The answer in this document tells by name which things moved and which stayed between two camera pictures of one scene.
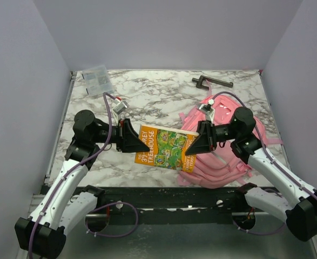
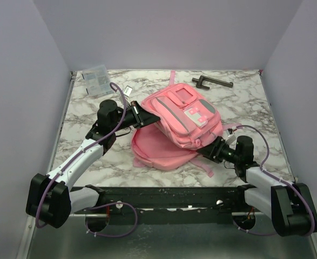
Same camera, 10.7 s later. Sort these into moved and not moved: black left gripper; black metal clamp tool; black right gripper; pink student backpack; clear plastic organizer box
Moved: pink student backpack; black left gripper; black right gripper
Not moved: clear plastic organizer box; black metal clamp tool
